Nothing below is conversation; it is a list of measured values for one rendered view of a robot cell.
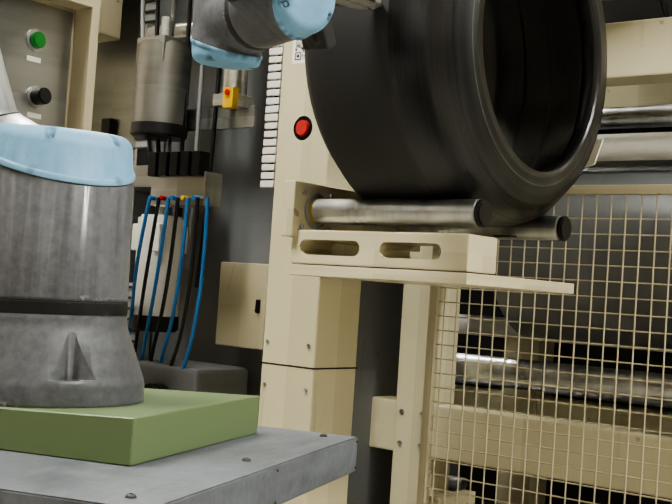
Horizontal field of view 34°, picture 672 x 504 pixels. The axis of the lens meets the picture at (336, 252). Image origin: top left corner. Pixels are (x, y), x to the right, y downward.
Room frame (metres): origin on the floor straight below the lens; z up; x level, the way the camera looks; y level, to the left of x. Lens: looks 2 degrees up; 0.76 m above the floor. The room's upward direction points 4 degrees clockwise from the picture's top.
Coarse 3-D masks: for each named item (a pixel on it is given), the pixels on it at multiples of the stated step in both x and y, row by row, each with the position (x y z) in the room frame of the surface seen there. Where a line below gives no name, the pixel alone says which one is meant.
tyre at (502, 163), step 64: (384, 0) 1.67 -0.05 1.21; (448, 0) 1.63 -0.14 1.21; (512, 0) 2.14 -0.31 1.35; (576, 0) 2.06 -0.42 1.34; (320, 64) 1.75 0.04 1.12; (384, 64) 1.68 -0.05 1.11; (448, 64) 1.64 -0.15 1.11; (512, 64) 2.19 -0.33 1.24; (576, 64) 2.10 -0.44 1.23; (320, 128) 1.83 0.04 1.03; (384, 128) 1.73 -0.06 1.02; (448, 128) 1.68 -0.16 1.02; (512, 128) 2.17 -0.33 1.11; (576, 128) 1.99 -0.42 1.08; (384, 192) 1.84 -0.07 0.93; (448, 192) 1.76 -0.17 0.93; (512, 192) 1.79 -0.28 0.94
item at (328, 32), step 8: (328, 24) 1.56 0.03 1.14; (320, 32) 1.55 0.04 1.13; (328, 32) 1.56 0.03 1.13; (304, 40) 1.58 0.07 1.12; (312, 40) 1.56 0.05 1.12; (320, 40) 1.56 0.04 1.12; (328, 40) 1.56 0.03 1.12; (304, 48) 1.59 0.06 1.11; (312, 48) 1.58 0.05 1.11; (320, 48) 1.57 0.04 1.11; (328, 48) 1.57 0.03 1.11
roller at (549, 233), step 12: (540, 216) 1.97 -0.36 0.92; (552, 216) 1.96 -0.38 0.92; (564, 216) 1.95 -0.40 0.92; (408, 228) 2.13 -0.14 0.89; (420, 228) 2.12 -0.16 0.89; (432, 228) 2.10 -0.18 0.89; (444, 228) 2.08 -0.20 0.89; (456, 228) 2.07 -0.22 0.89; (468, 228) 2.05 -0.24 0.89; (480, 228) 2.03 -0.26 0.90; (492, 228) 2.02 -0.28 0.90; (504, 228) 2.00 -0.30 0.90; (516, 228) 1.99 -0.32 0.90; (528, 228) 1.97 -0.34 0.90; (540, 228) 1.96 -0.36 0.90; (552, 228) 1.94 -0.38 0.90; (564, 228) 1.94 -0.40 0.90; (540, 240) 1.98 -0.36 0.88; (552, 240) 1.96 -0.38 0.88; (564, 240) 1.95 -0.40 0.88
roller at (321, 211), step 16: (320, 208) 1.91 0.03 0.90; (336, 208) 1.89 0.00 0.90; (352, 208) 1.87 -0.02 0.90; (368, 208) 1.84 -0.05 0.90; (384, 208) 1.82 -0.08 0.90; (400, 208) 1.80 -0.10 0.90; (416, 208) 1.78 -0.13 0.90; (432, 208) 1.77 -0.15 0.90; (448, 208) 1.75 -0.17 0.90; (464, 208) 1.73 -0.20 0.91; (480, 208) 1.72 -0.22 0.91; (336, 224) 1.91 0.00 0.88; (352, 224) 1.89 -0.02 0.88; (368, 224) 1.86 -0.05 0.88; (384, 224) 1.84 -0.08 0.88; (400, 224) 1.82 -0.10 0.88; (416, 224) 1.80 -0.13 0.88; (432, 224) 1.78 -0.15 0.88; (448, 224) 1.76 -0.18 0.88; (464, 224) 1.74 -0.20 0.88; (480, 224) 1.72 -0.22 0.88
